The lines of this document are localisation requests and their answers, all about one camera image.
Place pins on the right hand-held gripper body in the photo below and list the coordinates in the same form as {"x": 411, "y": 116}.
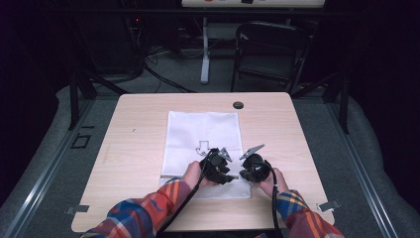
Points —
{"x": 256, "y": 167}

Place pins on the black metal stand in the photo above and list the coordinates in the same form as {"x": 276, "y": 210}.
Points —
{"x": 74, "y": 99}
{"x": 344, "y": 102}

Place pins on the black table grommet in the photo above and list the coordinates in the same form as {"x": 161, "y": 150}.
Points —
{"x": 238, "y": 105}

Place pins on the white table leg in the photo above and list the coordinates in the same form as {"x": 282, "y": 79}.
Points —
{"x": 205, "y": 56}

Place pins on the white background table top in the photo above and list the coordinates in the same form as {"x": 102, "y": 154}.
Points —
{"x": 254, "y": 3}

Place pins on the person's right hand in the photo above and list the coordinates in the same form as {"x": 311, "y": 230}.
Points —
{"x": 272, "y": 185}

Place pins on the person's left hand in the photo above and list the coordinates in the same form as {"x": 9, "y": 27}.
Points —
{"x": 193, "y": 175}

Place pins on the white cloth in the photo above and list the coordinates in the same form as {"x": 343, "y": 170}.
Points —
{"x": 198, "y": 132}

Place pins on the black folding chair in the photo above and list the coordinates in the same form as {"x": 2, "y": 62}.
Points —
{"x": 270, "y": 49}

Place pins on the grey tape piece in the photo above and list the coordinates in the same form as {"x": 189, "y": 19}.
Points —
{"x": 77, "y": 209}
{"x": 328, "y": 206}

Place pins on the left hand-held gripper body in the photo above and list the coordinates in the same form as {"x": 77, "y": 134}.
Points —
{"x": 218, "y": 165}

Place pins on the metal floor rail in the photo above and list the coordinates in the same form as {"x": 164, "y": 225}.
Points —
{"x": 43, "y": 178}
{"x": 360, "y": 168}

